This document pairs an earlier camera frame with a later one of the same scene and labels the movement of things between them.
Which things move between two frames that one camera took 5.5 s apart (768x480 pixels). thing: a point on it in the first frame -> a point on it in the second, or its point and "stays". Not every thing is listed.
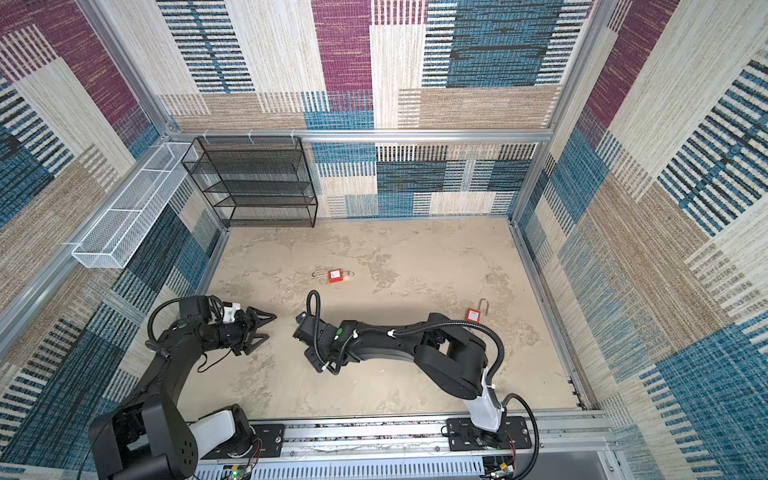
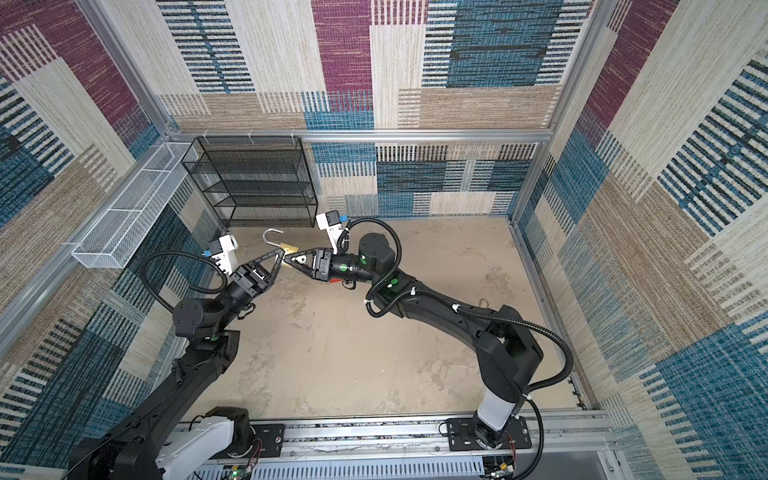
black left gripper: [246, 328] -> [252, 282]
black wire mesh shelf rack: [254, 181] stays
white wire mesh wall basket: [119, 230] stays
